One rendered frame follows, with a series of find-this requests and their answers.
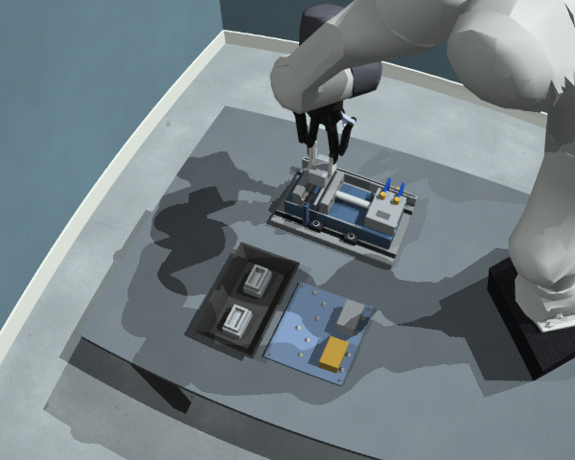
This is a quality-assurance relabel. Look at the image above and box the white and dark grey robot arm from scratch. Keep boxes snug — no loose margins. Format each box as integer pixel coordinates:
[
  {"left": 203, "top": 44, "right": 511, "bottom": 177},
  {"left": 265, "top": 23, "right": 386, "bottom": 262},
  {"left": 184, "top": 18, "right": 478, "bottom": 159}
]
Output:
[{"left": 270, "top": 0, "right": 575, "bottom": 333}]

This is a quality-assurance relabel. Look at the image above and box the yellow rectangular block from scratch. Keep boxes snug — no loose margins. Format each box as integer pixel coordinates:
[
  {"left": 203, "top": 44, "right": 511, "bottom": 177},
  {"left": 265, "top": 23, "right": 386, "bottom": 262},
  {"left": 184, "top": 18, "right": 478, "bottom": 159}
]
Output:
[{"left": 319, "top": 336, "right": 349, "bottom": 374}]

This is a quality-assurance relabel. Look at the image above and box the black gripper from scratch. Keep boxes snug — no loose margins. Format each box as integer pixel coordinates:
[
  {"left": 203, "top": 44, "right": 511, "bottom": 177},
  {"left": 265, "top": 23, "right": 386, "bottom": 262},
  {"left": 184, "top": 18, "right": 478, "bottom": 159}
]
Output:
[{"left": 292, "top": 101, "right": 357, "bottom": 176}]

